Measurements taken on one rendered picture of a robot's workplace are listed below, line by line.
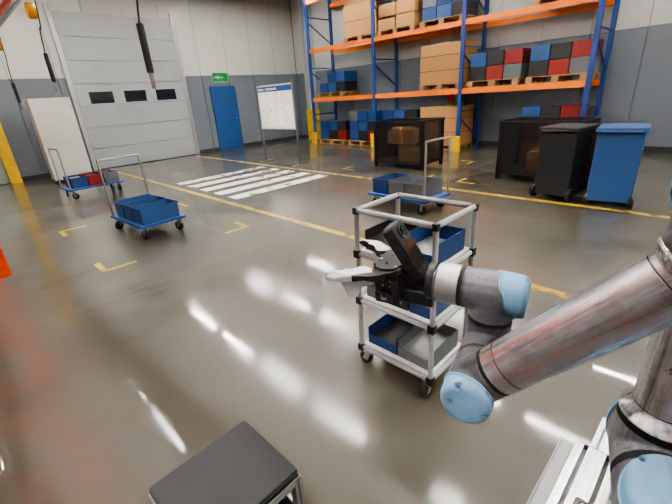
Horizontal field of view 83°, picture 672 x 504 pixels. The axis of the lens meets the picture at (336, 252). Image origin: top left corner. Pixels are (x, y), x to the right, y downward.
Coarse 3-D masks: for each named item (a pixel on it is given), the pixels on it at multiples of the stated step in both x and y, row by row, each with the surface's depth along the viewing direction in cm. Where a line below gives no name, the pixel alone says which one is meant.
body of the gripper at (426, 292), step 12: (384, 264) 72; (396, 264) 72; (432, 264) 69; (396, 276) 71; (408, 276) 71; (432, 276) 67; (384, 288) 75; (396, 288) 72; (408, 288) 73; (420, 288) 72; (384, 300) 75; (396, 300) 73; (408, 300) 74; (420, 300) 72; (432, 300) 71
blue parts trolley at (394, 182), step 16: (448, 160) 505; (384, 176) 564; (400, 176) 548; (416, 176) 549; (448, 176) 513; (368, 192) 555; (384, 192) 540; (416, 192) 499; (432, 192) 510; (448, 192) 522
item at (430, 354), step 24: (384, 216) 183; (456, 216) 175; (384, 240) 202; (432, 240) 204; (456, 240) 189; (360, 264) 209; (360, 312) 220; (384, 312) 205; (408, 312) 198; (432, 312) 182; (456, 312) 200; (360, 336) 226; (384, 336) 229; (408, 336) 219; (432, 336) 187; (456, 336) 218; (408, 360) 211; (432, 360) 192; (432, 384) 198
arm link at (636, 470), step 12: (624, 456) 57; (636, 456) 56; (648, 456) 53; (660, 456) 53; (612, 468) 58; (624, 468) 54; (636, 468) 52; (648, 468) 52; (660, 468) 52; (612, 480) 57; (624, 480) 51; (636, 480) 51; (648, 480) 50; (660, 480) 50; (612, 492) 56; (624, 492) 51; (636, 492) 50; (648, 492) 49; (660, 492) 49
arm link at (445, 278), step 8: (440, 264) 68; (448, 264) 68; (456, 264) 68; (440, 272) 67; (448, 272) 66; (456, 272) 66; (432, 280) 68; (440, 280) 66; (448, 280) 66; (456, 280) 65; (432, 288) 68; (440, 288) 66; (448, 288) 66; (440, 296) 67; (448, 296) 66
